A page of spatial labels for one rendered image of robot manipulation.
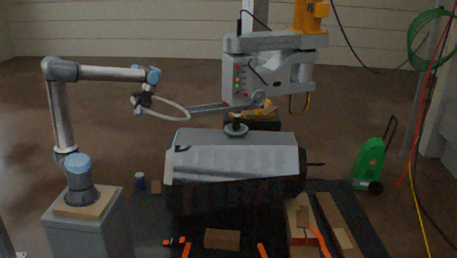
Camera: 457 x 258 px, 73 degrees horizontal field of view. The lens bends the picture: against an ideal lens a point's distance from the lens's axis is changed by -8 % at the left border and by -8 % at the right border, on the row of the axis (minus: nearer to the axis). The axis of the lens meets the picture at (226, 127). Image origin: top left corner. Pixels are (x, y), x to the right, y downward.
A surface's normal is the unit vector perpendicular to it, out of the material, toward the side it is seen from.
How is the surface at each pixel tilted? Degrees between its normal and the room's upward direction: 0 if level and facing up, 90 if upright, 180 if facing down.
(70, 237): 90
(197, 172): 45
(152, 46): 90
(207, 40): 90
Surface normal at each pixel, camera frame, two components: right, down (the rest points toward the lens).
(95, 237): -0.09, 0.43
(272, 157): 0.03, -0.33
